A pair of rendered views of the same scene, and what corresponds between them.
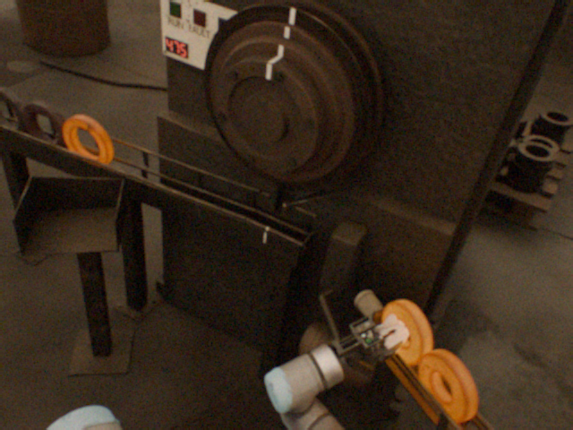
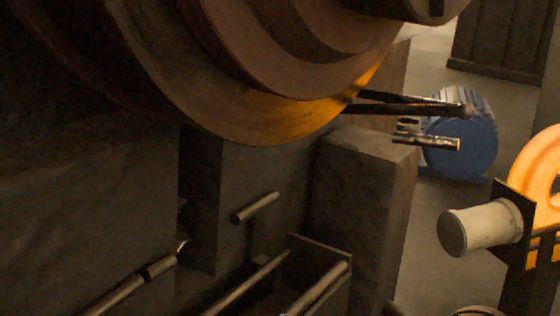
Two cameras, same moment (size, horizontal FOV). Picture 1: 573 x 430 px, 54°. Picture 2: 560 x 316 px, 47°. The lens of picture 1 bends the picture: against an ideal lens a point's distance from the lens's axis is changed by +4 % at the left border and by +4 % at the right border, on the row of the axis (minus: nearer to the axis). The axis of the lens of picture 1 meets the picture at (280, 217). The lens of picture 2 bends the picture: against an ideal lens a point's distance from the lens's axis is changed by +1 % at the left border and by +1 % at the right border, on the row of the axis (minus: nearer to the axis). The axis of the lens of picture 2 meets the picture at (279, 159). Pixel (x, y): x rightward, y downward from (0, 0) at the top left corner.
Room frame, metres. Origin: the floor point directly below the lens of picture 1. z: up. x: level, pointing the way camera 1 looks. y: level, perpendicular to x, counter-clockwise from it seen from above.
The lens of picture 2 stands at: (1.20, 0.48, 1.04)
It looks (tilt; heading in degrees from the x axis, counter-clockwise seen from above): 22 degrees down; 275
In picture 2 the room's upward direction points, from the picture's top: 5 degrees clockwise
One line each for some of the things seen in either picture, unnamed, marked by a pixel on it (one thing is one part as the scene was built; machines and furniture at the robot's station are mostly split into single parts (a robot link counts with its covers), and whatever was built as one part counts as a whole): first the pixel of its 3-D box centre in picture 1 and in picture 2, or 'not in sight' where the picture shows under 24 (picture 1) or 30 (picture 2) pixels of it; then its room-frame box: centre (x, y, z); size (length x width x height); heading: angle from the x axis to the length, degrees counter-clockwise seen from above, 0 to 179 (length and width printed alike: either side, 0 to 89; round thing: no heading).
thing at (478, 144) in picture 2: not in sight; (455, 129); (0.70, -2.20, 0.17); 0.57 x 0.31 x 0.34; 86
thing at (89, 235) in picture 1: (86, 283); not in sight; (1.23, 0.61, 0.36); 0.26 x 0.20 x 0.72; 101
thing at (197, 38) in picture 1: (201, 36); not in sight; (1.49, 0.29, 1.15); 0.26 x 0.02 x 0.18; 66
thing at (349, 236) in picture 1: (343, 261); (353, 232); (1.17, -0.20, 0.68); 0.11 x 0.08 x 0.24; 156
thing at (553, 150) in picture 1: (459, 125); not in sight; (2.96, -0.97, 0.22); 1.20 x 0.81 x 0.44; 64
